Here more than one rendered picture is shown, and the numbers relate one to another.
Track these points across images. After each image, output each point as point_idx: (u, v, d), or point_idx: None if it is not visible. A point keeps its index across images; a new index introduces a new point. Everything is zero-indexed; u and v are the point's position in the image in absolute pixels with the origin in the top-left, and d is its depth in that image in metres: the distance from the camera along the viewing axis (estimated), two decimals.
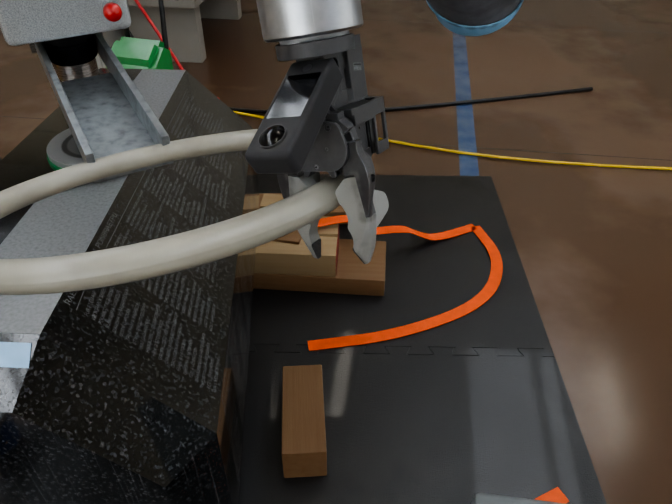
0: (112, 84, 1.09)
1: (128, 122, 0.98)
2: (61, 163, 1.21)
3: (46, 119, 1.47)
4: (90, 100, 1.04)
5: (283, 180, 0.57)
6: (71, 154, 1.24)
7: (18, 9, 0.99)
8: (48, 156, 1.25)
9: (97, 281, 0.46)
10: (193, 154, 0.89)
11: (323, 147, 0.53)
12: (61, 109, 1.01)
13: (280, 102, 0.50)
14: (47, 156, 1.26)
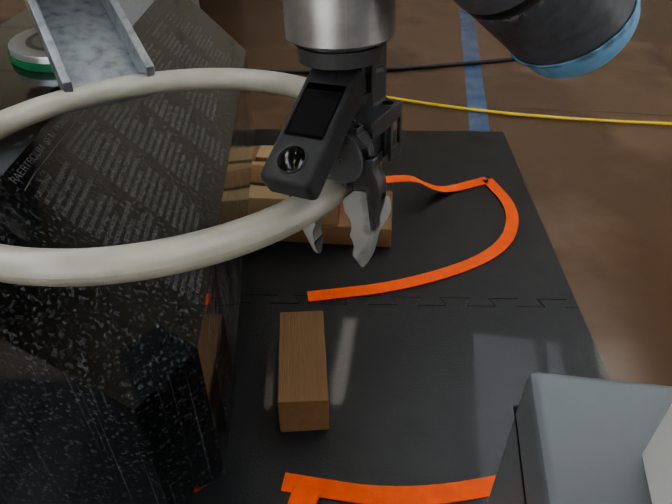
0: None
1: (106, 38, 0.90)
2: None
3: (10, 19, 1.30)
4: (62, 4, 0.94)
5: None
6: None
7: None
8: (47, 62, 1.05)
9: (98, 281, 0.45)
10: (180, 88, 0.83)
11: (337, 158, 0.51)
12: (29, 13, 0.91)
13: (300, 115, 0.47)
14: (45, 63, 1.05)
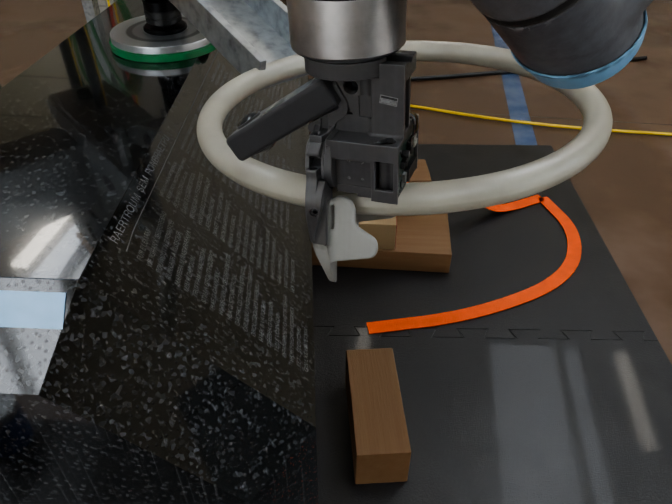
0: None
1: (254, 22, 0.95)
2: None
3: (68, 38, 1.19)
4: None
5: None
6: None
7: None
8: None
9: (486, 203, 0.53)
10: None
11: (315, 157, 0.51)
12: (175, 2, 0.94)
13: (287, 95, 0.51)
14: None
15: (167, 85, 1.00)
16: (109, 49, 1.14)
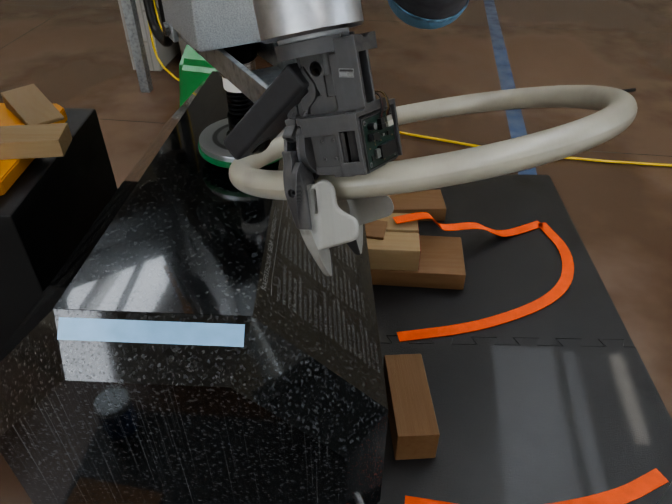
0: None
1: None
2: None
3: (180, 119, 1.56)
4: None
5: None
6: None
7: (212, 18, 1.09)
8: None
9: (469, 174, 0.51)
10: None
11: None
12: (248, 94, 1.08)
13: None
14: None
15: (267, 164, 1.38)
16: None
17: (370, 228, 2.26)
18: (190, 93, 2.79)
